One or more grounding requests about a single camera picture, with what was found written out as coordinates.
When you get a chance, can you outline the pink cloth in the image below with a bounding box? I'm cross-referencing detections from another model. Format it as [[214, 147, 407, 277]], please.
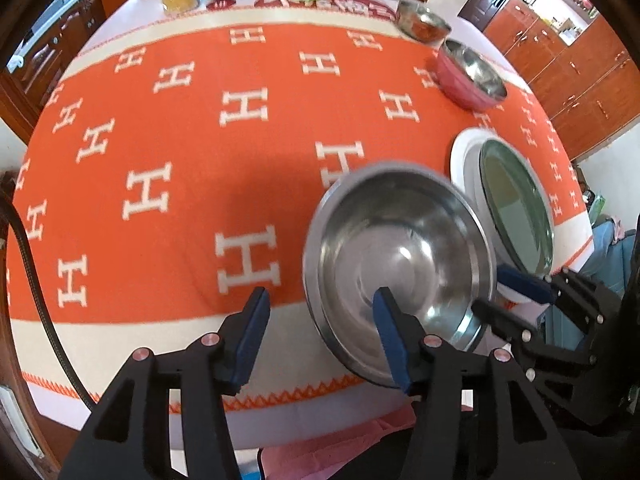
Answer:
[[260, 405, 421, 480]]

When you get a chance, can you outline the orange patterned blanket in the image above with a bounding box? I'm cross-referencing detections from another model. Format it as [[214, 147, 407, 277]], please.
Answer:
[[7, 7, 596, 413]]

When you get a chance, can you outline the blue sofa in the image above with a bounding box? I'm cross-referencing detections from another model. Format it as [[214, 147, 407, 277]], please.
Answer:
[[542, 220, 640, 346]]

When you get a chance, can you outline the white plate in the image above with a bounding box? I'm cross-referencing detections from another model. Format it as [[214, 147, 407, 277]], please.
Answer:
[[449, 127, 557, 308]]

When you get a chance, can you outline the black cable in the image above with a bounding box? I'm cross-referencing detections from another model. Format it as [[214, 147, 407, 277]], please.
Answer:
[[0, 192, 101, 406]]

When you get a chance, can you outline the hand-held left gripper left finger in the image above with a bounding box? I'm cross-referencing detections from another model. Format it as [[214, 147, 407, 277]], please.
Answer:
[[59, 286, 272, 480]]

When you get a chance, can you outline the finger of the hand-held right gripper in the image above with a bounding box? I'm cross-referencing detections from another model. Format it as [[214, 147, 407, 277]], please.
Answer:
[[496, 264, 626, 332], [471, 299, 597, 370]]

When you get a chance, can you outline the green plate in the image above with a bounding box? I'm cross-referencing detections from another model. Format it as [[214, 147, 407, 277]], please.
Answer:
[[479, 140, 555, 278]]

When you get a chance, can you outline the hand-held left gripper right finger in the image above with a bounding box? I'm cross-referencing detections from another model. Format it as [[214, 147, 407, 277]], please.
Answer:
[[372, 287, 583, 480]]

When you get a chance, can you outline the large steel bowl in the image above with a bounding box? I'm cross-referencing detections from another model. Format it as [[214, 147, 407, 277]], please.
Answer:
[[302, 161, 498, 388]]

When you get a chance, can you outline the small steel bowl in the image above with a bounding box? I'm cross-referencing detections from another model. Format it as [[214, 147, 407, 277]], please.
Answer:
[[395, 0, 452, 42]]

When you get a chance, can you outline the wooden kitchen cabinet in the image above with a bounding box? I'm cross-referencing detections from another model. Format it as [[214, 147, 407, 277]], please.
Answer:
[[0, 0, 108, 131]]

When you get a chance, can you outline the wooden wall cabinet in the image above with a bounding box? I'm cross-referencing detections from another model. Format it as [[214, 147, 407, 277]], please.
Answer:
[[457, 0, 640, 161]]

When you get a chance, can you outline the pink-sided steel bowl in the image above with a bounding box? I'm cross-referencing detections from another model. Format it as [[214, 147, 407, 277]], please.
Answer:
[[436, 38, 508, 113]]

